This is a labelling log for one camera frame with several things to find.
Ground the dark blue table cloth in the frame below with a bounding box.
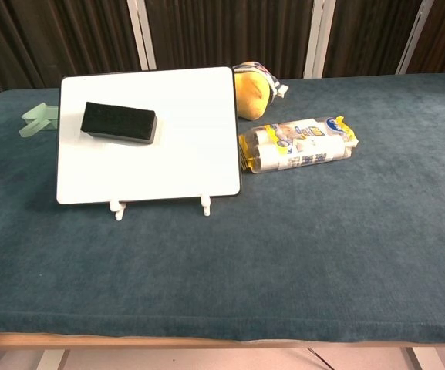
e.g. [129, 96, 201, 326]
[0, 72, 445, 345]

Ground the yellow plush toy striped shirt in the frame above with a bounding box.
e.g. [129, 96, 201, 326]
[232, 60, 290, 120]

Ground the pack of white bag rolls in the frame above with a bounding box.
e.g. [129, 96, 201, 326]
[238, 115, 360, 176]

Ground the small black block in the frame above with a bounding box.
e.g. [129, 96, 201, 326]
[80, 101, 159, 146]

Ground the white plastic board stand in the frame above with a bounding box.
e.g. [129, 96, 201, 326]
[108, 195, 213, 222]

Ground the white rectangular board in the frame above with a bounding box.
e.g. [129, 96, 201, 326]
[55, 66, 244, 206]

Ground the white aluminium wall post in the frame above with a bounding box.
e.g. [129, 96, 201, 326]
[126, 0, 158, 72]
[303, 0, 337, 79]
[395, 0, 437, 76]

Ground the green plastic scoop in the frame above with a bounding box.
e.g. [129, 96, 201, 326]
[18, 103, 61, 139]

